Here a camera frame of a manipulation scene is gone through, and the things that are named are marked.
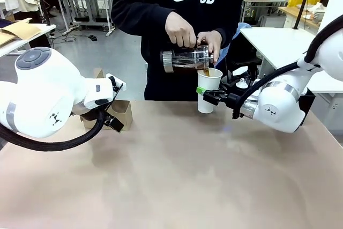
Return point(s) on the person's right hand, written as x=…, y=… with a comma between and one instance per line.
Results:
x=179, y=32

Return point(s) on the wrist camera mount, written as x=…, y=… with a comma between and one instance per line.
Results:
x=241, y=82
x=115, y=82

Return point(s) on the glass french press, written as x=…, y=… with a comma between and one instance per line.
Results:
x=187, y=60

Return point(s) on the blue cloth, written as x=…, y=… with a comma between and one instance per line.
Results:
x=233, y=41

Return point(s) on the brown cardboard cup carrier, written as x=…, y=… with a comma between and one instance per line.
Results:
x=122, y=109

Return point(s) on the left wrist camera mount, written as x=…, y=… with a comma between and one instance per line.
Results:
x=115, y=82

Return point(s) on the person's left forearm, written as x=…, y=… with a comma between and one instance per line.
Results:
x=227, y=25

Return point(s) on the brown cardboard sheet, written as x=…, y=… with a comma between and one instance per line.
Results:
x=18, y=30

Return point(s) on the white paper cup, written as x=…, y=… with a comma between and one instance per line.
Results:
x=207, y=84

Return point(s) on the wooden top table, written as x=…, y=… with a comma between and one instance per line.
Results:
x=297, y=13

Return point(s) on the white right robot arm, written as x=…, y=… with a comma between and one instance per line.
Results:
x=276, y=105

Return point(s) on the person's right forearm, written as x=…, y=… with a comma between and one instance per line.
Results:
x=139, y=17

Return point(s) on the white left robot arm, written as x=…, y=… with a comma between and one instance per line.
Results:
x=40, y=92

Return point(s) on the person's black hoodie torso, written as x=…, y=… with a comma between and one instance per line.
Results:
x=187, y=6

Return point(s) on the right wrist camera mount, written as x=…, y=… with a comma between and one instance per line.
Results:
x=241, y=82

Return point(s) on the white table with cardboard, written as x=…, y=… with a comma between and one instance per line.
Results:
x=26, y=38

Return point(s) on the black tripod pole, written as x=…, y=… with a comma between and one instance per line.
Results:
x=302, y=1

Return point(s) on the person's left hand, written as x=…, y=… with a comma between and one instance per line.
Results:
x=213, y=45

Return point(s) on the stacked white bowls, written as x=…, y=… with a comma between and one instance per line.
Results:
x=319, y=13

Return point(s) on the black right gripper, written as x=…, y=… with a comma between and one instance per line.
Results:
x=232, y=100

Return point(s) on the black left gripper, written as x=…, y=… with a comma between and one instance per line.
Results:
x=115, y=124

